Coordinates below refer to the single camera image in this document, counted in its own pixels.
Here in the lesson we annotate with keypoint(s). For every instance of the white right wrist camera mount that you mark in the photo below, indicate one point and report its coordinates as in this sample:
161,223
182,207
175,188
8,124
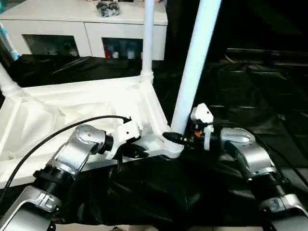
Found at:
202,113

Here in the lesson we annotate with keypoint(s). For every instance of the clear bag of black parts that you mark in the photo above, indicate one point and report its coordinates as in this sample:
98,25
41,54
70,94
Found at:
107,9

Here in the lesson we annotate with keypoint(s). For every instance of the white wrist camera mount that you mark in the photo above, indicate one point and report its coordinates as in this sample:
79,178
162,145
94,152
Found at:
202,113
127,131

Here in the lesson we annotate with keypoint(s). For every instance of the black plastic mat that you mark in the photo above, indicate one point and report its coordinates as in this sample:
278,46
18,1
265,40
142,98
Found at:
252,96

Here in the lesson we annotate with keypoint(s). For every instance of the dark metal rod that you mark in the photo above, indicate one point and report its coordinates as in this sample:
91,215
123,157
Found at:
264,51

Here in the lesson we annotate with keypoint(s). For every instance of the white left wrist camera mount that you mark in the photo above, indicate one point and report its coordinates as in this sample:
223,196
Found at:
127,131

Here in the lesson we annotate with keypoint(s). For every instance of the white plastic table leg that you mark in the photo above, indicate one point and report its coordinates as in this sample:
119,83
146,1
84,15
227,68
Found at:
195,60
9,84
148,36

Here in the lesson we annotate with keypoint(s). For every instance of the white plastic table top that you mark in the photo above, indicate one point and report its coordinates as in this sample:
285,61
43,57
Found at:
60,108

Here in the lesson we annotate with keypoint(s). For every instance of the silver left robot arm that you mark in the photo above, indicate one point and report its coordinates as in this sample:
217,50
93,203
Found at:
77,144

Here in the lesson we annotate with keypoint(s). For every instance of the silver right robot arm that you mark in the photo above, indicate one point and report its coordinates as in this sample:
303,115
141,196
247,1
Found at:
252,154

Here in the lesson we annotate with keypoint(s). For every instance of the white cabinet with glass doors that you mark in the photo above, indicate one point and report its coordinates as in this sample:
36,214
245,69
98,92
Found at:
72,26

